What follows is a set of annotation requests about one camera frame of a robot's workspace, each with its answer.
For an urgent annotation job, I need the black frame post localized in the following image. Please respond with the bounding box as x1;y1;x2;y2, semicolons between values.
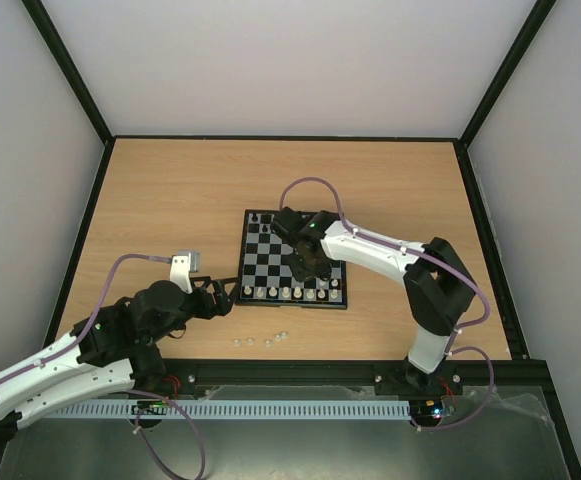
21;0;113;145
459;0;557;149

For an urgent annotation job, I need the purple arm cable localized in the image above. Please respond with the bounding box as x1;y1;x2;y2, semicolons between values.
0;254;207;480
278;176;496;434

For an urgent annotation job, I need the clear plastic sheet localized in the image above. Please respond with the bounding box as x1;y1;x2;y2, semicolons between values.
464;386;554;427

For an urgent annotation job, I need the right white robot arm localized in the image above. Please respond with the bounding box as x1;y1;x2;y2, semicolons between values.
271;207;475;392

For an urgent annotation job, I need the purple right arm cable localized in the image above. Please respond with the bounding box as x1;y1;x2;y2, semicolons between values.
278;176;496;434

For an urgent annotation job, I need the black right frame rail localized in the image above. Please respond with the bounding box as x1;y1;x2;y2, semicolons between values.
453;139;530;360

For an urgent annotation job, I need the black frame post back left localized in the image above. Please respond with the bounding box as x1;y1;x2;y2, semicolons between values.
21;0;113;145

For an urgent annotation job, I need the black frame rail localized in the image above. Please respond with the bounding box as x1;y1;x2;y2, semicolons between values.
12;355;551;401
43;137;116;347
453;139;530;360

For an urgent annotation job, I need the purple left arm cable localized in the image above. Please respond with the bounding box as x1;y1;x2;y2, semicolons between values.
0;254;207;480

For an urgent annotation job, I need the black front frame rail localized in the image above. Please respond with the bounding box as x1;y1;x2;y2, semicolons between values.
12;355;551;401

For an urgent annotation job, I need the black silver chess board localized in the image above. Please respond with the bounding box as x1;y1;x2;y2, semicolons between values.
236;209;348;310

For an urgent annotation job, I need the black frame post back right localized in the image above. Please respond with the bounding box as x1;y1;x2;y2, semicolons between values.
459;0;557;149

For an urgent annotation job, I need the black left frame rail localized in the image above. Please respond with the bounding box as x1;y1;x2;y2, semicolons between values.
43;137;116;347

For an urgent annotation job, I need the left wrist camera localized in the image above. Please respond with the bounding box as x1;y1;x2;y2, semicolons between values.
169;250;201;294

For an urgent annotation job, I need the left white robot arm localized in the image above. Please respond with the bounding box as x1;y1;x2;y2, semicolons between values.
0;276;239;445

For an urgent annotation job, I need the white slotted cable duct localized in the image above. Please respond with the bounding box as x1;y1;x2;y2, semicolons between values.
49;399;411;421

